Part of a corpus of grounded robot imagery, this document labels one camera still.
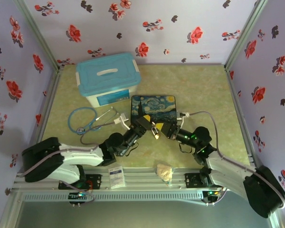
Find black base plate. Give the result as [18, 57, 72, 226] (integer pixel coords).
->
[184, 172, 228, 189]
[58, 174, 102, 190]

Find aluminium corner post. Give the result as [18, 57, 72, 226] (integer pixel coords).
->
[224, 0, 268, 72]
[14, 0, 62, 71]

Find brass padlock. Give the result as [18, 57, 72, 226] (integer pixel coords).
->
[151, 127, 161, 140]

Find aluminium side rail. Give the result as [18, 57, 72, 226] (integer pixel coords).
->
[225, 66, 269, 171]
[19, 67, 62, 174]

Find grey left arm cable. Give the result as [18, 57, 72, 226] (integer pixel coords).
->
[16, 120, 117, 202]

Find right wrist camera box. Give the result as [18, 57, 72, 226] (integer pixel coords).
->
[176, 111, 190, 126]

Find aluminium table edge rail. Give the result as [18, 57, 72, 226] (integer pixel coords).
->
[13, 167, 275, 190]

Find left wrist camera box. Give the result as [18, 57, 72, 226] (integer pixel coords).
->
[114, 113, 130, 131]

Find blue stethoscope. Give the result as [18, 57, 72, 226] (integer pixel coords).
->
[68, 106, 119, 135]

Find blue lidded storage box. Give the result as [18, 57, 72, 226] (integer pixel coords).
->
[75, 52, 142, 109]

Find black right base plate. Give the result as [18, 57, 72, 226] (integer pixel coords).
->
[184, 172, 228, 189]

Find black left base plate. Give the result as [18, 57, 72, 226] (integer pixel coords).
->
[58, 174, 102, 190]

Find circuit board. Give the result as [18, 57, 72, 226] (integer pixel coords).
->
[68, 192, 90, 207]
[203, 190, 223, 206]

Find grey right arm cable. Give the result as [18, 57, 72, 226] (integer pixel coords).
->
[186, 111, 285, 207]

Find bag of beige cotton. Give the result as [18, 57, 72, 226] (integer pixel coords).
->
[156, 163, 176, 188]

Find grey metal panel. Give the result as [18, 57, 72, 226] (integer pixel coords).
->
[0, 190, 285, 228]

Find left circuit board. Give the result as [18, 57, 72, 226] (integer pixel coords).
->
[68, 192, 90, 207]

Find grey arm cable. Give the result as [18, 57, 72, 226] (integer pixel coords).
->
[16, 120, 117, 202]
[186, 111, 285, 207]

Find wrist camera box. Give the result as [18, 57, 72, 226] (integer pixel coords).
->
[176, 111, 190, 126]
[114, 113, 130, 131]

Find white sealed packet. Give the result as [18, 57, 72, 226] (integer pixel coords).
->
[108, 165, 126, 190]

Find grey slotted cable duct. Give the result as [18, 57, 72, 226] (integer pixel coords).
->
[22, 191, 204, 201]

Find starry night tin box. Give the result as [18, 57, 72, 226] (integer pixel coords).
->
[130, 95, 178, 126]

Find right circuit board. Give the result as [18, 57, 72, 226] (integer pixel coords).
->
[203, 190, 223, 206]

